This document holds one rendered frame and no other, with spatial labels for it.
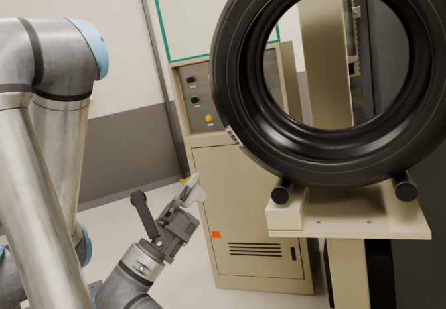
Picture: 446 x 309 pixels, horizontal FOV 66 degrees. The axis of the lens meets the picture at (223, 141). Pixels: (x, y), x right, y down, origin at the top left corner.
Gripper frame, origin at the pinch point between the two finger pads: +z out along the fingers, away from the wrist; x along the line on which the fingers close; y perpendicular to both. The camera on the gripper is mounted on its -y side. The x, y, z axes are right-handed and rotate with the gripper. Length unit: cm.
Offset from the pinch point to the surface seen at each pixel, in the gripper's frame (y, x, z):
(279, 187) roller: 18.7, 1.9, 9.3
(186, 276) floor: 46, -138, -34
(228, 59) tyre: -10.1, 9.5, 24.4
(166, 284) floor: 38, -138, -44
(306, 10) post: -1, -6, 62
